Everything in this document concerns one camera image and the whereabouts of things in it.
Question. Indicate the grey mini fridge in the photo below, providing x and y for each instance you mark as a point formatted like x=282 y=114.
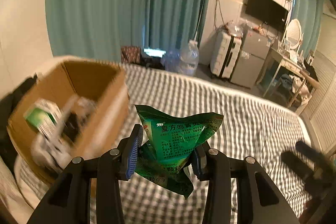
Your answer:
x=252 y=61

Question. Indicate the white hard-shell suitcase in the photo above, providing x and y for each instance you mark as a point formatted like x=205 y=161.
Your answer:
x=224 y=56

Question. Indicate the patterned brown box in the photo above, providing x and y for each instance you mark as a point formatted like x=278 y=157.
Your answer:
x=131 y=54

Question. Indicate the green white medicine box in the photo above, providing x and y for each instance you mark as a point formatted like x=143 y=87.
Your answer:
x=39 y=116

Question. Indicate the green medicine sachet strip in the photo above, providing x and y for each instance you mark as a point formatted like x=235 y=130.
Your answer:
x=178 y=134

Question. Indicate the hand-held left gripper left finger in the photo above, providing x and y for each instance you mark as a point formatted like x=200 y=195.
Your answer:
x=134 y=153

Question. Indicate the brown cardboard box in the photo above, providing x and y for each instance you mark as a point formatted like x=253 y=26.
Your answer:
x=110 y=108

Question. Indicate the white handheld device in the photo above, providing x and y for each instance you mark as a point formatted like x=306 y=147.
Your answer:
x=57 y=132

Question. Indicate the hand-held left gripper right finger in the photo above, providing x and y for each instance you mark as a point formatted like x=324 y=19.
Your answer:
x=198 y=163

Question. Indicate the large clear water bottle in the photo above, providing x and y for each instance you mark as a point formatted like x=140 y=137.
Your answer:
x=190 y=58

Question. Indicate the teal window curtain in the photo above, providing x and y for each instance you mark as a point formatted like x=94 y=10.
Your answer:
x=105 y=3

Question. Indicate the teal side curtain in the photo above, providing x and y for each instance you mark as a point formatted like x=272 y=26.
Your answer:
x=307 y=3

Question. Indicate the black flat television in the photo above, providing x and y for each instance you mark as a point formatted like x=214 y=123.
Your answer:
x=265 y=8

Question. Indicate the white vanity desk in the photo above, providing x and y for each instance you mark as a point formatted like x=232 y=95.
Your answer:
x=283 y=61

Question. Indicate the oval vanity mirror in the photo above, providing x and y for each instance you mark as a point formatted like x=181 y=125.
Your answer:
x=292 y=32

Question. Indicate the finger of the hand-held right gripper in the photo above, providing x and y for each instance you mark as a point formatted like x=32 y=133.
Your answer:
x=311 y=153
x=299 y=166

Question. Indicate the small clear water bottle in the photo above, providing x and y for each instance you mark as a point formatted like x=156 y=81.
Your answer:
x=172 y=60

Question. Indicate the clear plastic bags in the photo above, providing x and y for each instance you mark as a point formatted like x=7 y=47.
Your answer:
x=236 y=27

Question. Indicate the pile of clothes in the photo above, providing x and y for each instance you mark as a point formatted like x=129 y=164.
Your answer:
x=296 y=87

